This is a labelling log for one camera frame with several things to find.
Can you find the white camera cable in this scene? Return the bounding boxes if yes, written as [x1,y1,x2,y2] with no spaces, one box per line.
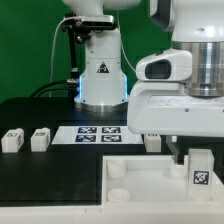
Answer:
[49,9,138,98]

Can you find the black camera on stand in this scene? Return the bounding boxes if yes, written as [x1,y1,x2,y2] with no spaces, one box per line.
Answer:
[60,13,116,93]

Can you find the white obstacle fence rail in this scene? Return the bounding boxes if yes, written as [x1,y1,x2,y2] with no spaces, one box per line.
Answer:
[0,204,224,224]

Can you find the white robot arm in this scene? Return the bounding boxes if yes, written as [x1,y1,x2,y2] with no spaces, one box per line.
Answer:
[62,0,224,137]

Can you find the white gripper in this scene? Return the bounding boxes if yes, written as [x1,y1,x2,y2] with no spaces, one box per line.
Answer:
[127,81,224,164]

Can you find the white square table top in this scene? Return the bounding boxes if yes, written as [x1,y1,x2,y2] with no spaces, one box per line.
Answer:
[102,155,224,204]

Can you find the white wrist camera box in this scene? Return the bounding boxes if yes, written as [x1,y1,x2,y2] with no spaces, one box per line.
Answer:
[136,48,192,82]

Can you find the white sheet with fiducial markers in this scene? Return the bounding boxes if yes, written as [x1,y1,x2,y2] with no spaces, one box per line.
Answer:
[52,126,143,145]

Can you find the black base cables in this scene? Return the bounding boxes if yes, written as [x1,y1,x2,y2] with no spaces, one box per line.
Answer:
[29,79,80,98]

